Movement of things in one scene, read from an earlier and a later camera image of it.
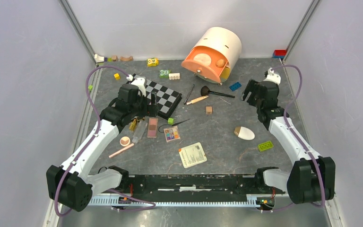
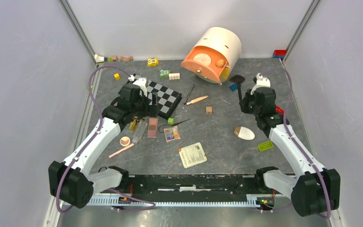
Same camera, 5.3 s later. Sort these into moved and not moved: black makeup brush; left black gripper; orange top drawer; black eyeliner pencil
Moved: black makeup brush
Not moved: left black gripper; black eyeliner pencil; orange top drawer
